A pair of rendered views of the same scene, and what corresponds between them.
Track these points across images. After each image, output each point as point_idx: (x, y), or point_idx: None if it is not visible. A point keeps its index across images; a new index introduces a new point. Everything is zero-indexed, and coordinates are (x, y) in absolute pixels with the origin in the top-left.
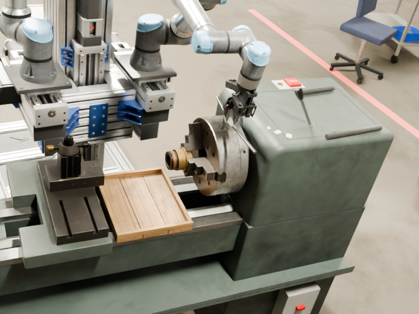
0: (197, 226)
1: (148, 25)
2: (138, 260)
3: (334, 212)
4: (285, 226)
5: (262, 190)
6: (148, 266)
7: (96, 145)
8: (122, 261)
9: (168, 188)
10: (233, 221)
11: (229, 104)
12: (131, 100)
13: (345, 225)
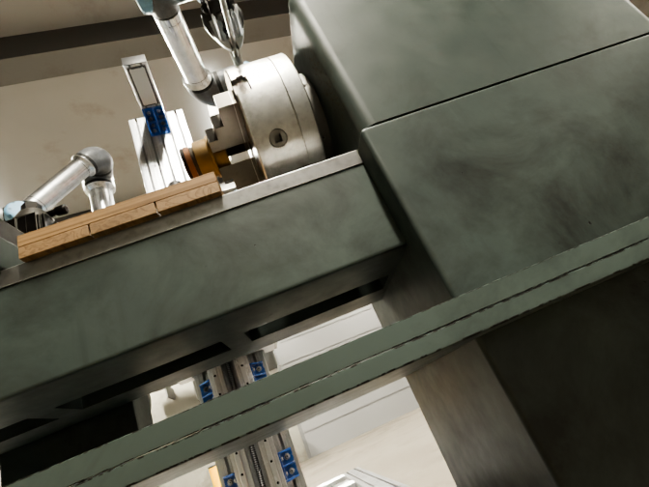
0: (240, 189)
1: (236, 189)
2: (109, 322)
3: (584, 52)
4: (472, 107)
5: (323, 46)
6: (150, 339)
7: (245, 382)
8: (59, 330)
9: None
10: (333, 159)
11: (205, 14)
12: None
13: None
